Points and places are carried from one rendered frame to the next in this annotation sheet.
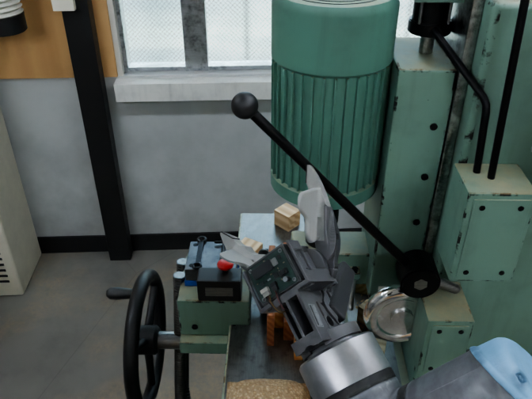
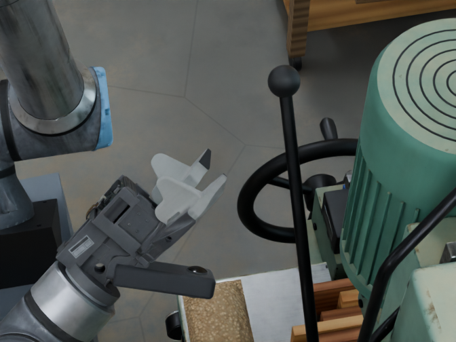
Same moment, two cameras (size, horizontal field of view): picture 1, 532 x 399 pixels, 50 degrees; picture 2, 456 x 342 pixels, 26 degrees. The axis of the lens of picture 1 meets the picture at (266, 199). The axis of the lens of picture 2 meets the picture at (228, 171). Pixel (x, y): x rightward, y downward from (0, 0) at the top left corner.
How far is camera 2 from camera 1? 0.93 m
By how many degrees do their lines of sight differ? 56
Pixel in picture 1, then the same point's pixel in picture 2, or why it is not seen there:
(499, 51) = (404, 319)
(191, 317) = (316, 216)
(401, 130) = (395, 283)
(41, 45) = not seen: outside the picture
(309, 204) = (173, 193)
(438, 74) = not seen: hidden behind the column
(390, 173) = (385, 310)
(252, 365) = (270, 299)
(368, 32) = (389, 149)
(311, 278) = (100, 224)
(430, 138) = not seen: hidden behind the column
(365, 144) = (384, 254)
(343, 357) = (50, 282)
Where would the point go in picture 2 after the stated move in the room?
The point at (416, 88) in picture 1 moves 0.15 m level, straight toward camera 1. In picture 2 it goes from (408, 261) to (249, 251)
